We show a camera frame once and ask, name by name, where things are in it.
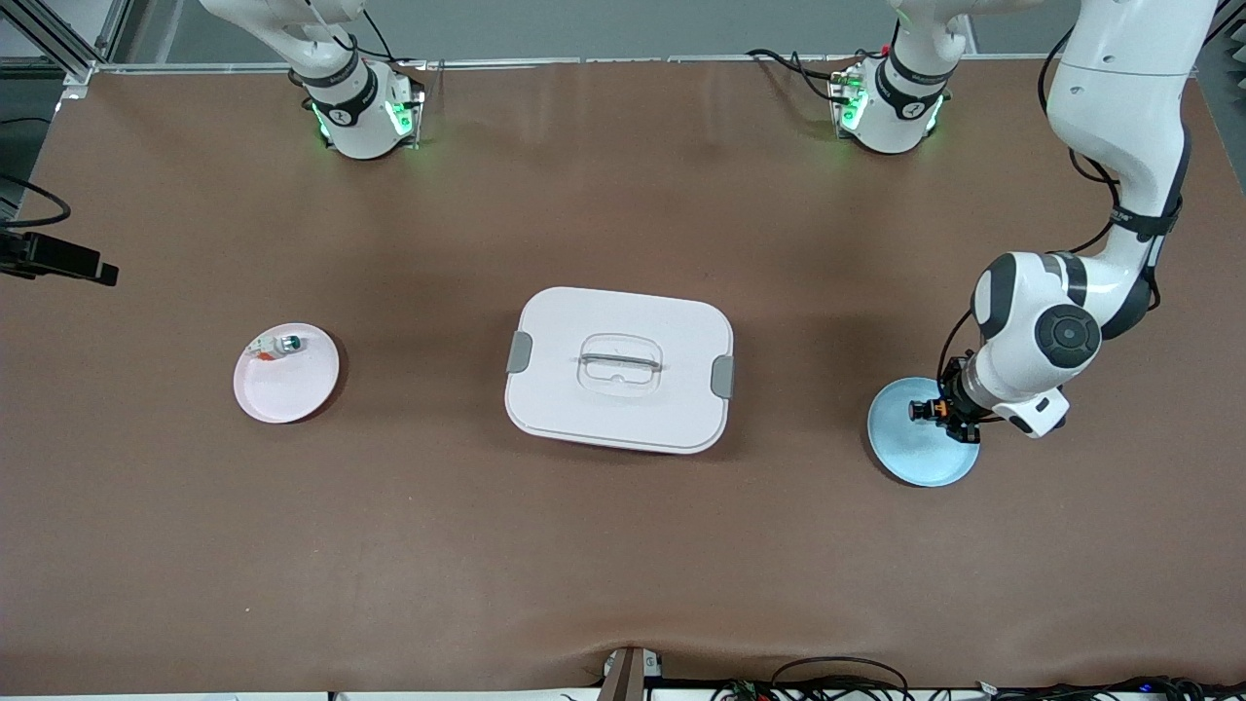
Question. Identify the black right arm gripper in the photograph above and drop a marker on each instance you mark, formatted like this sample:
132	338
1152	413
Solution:
12	246

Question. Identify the brown table mat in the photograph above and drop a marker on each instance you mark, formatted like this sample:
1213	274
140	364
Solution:
623	565

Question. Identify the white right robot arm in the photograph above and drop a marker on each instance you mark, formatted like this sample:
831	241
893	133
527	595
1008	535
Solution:
341	107

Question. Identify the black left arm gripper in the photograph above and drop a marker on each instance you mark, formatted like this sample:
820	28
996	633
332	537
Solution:
955	400

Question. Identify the white lidded storage box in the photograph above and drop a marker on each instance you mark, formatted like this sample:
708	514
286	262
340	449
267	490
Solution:
623	409

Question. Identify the aluminium frame corner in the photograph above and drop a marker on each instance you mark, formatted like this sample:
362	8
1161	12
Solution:
112	29

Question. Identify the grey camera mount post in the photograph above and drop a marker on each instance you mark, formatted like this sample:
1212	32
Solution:
628	677

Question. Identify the pink round plate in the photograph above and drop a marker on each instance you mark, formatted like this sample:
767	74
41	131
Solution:
287	394

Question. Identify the white switch with green button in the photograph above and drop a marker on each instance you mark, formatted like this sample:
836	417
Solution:
287	343

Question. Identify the black and orange switch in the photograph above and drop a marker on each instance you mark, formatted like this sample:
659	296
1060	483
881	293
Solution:
925	410

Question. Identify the light blue round plate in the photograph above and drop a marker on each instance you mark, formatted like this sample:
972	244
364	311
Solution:
915	458

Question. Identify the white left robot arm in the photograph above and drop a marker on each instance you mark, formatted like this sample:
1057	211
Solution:
1119	97

